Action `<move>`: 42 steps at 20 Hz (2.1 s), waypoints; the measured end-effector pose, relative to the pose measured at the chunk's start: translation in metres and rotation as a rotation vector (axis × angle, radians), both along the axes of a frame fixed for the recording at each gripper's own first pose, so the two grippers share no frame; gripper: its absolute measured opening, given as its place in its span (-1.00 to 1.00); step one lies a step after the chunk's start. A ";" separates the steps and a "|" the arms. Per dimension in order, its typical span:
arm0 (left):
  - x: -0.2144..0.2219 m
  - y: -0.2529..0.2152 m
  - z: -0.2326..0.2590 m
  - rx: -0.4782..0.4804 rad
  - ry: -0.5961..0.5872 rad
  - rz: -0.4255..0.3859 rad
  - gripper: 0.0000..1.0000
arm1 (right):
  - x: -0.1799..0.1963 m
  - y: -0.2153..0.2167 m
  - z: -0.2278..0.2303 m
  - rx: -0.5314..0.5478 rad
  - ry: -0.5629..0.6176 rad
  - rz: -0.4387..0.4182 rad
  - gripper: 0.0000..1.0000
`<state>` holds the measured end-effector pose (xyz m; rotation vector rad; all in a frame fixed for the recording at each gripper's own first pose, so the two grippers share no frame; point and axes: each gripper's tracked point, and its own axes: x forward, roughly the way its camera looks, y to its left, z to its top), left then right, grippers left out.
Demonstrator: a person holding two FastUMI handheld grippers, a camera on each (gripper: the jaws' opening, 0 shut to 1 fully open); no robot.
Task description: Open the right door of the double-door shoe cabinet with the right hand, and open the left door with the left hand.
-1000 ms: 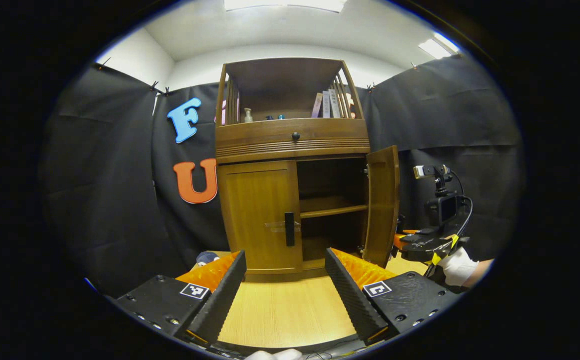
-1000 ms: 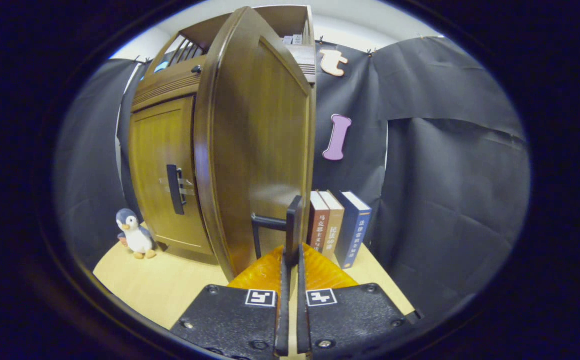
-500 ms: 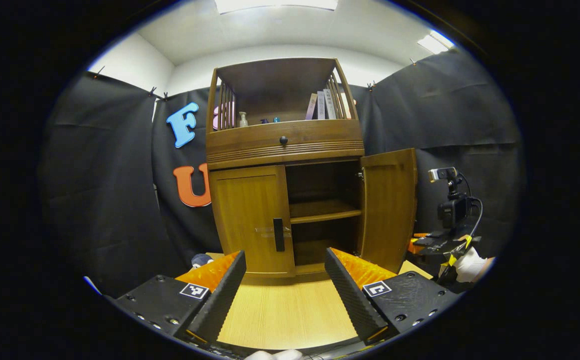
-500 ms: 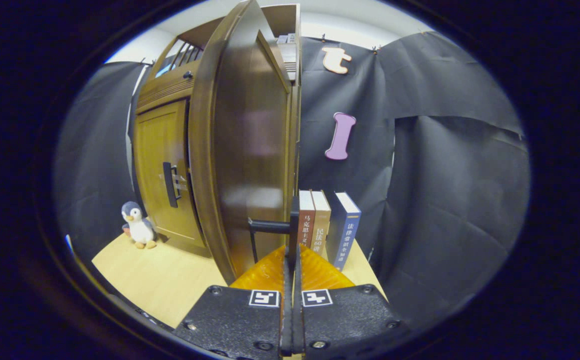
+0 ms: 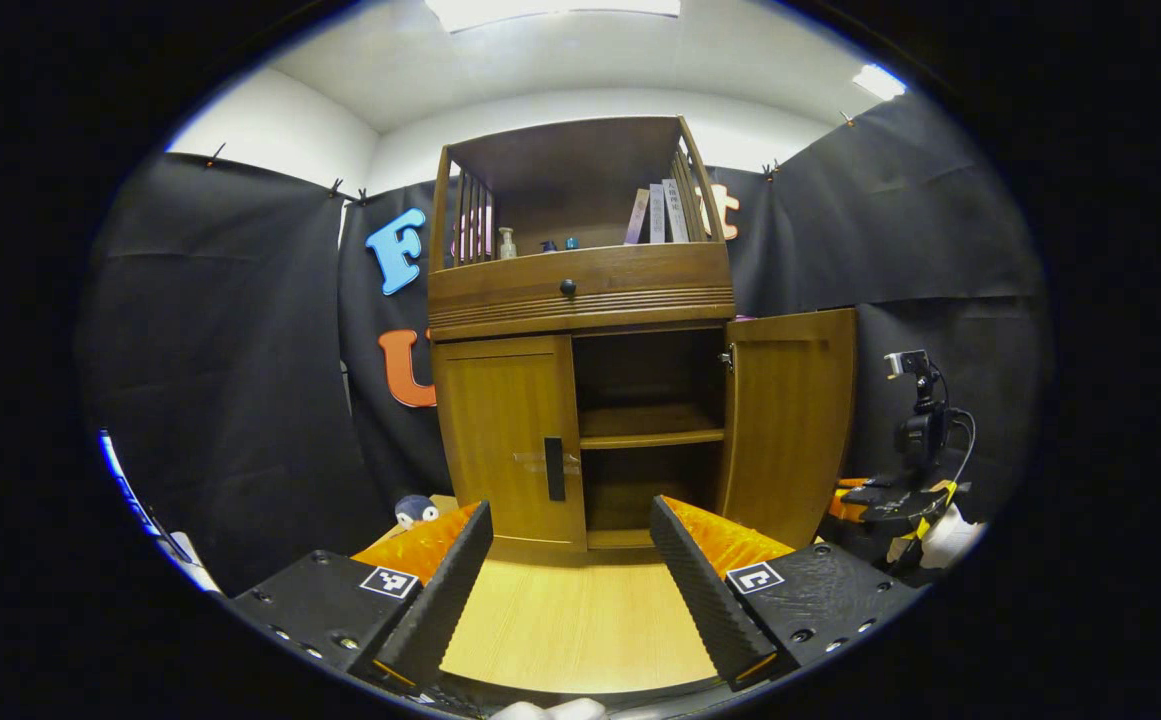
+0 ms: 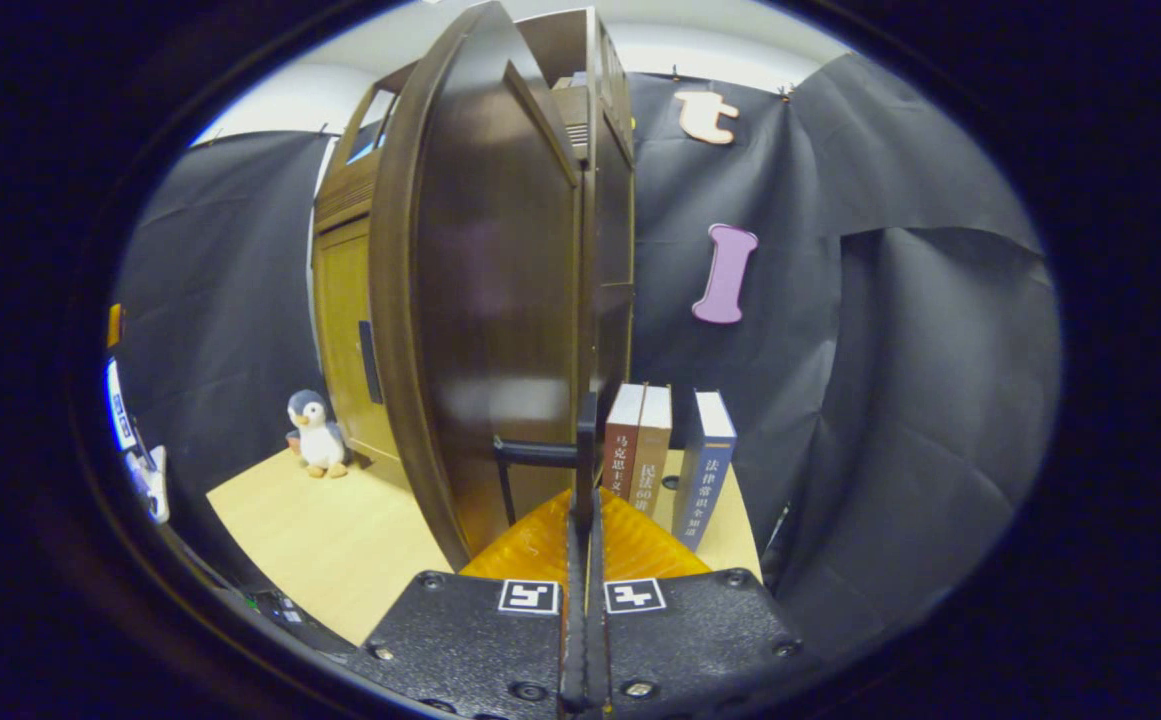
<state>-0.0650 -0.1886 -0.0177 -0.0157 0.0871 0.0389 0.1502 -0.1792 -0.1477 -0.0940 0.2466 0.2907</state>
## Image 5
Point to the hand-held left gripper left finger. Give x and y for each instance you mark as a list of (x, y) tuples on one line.
[(445, 600)]

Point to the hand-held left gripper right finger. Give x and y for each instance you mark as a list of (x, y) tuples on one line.
[(705, 595)]

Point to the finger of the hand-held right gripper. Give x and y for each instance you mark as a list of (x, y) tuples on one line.
[(847, 503)]

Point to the wooden cabinet door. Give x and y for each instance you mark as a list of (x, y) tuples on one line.
[(790, 420), (500, 430)]

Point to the wooden double-door shoe cabinet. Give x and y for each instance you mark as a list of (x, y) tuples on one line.
[(540, 300)]

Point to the wooden cabinet drawer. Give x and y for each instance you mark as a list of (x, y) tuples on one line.
[(580, 290)]

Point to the plush penguin toy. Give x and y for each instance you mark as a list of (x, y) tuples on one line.
[(416, 511)]

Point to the black backdrop cloth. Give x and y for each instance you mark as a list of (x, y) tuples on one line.
[(240, 350)]

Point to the white book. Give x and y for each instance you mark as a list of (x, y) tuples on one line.
[(676, 212)]

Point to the grey book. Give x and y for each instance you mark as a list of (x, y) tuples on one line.
[(657, 215)]

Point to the clear pump bottle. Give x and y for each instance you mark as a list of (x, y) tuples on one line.
[(507, 246)]

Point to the small ceiling light panel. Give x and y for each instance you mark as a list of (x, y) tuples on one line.
[(878, 82)]

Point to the large ceiling light panel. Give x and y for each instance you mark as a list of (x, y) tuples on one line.
[(550, 10)]

